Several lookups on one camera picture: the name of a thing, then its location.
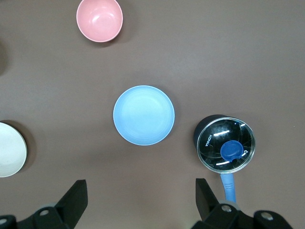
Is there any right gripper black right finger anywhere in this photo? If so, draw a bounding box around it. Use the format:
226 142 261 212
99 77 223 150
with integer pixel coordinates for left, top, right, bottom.
190 178 257 229

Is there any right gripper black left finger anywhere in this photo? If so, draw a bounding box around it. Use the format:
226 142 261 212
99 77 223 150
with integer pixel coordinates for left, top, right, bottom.
32 179 89 229

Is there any blue shallow bowl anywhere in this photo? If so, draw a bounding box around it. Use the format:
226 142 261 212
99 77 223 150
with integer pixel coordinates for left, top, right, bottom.
112 85 176 146

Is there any beige shallow bowl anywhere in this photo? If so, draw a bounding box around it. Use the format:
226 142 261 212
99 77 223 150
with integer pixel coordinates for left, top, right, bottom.
0 122 28 178

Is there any small deep pink bowl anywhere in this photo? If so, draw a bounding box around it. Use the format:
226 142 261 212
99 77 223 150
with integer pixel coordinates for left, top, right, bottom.
76 0 124 43

